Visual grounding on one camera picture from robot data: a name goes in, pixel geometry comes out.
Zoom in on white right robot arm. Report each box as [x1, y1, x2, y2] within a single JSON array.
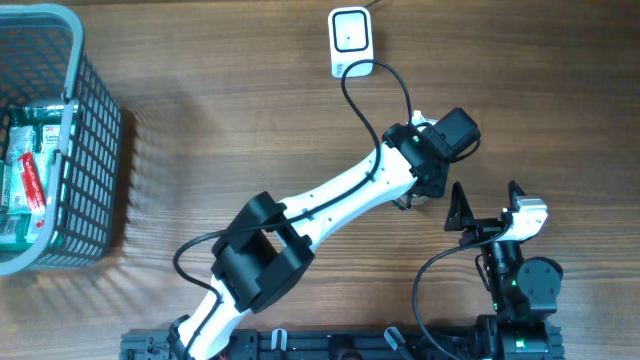
[[444, 181, 566, 359]]

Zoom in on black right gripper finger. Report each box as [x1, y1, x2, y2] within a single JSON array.
[[444, 182, 474, 231], [508, 180, 526, 206]]

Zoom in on red sachet stick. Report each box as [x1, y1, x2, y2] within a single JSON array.
[[17, 152, 46, 229]]

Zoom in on grey plastic mesh basket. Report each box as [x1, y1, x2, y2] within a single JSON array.
[[1, 4, 123, 276]]

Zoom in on mint green wipes packet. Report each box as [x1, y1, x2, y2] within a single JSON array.
[[1, 165, 42, 252]]

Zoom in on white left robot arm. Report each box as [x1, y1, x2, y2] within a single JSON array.
[[168, 108, 480, 359]]

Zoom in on green glove packet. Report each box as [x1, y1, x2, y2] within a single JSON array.
[[6, 102, 66, 164]]

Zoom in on white barcode scanner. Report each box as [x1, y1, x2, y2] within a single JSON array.
[[327, 6, 374, 78]]

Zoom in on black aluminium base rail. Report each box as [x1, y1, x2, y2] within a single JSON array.
[[119, 327, 566, 360]]

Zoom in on green lid jar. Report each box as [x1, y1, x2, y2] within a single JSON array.
[[392, 193, 429, 211]]

